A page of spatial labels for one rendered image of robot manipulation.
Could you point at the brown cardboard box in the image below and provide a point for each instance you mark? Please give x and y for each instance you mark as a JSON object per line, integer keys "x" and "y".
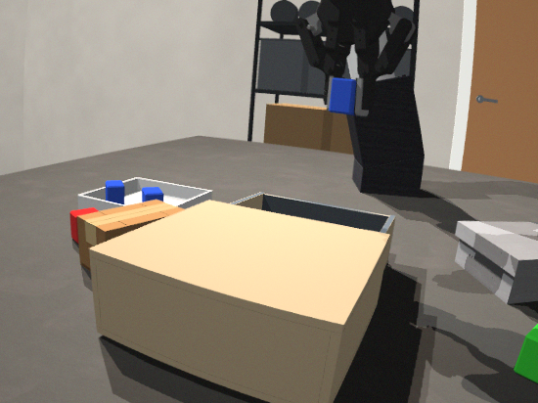
{"x": 99, "y": 227}

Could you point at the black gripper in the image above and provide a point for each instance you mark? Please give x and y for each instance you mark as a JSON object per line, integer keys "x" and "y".
{"x": 360, "y": 23}

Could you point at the red block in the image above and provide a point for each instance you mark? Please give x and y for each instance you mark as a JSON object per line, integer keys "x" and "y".
{"x": 73, "y": 221}

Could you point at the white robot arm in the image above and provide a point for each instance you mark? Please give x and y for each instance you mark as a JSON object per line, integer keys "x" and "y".
{"x": 352, "y": 60}

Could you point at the green block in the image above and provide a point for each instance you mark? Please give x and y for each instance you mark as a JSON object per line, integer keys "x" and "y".
{"x": 527, "y": 361}

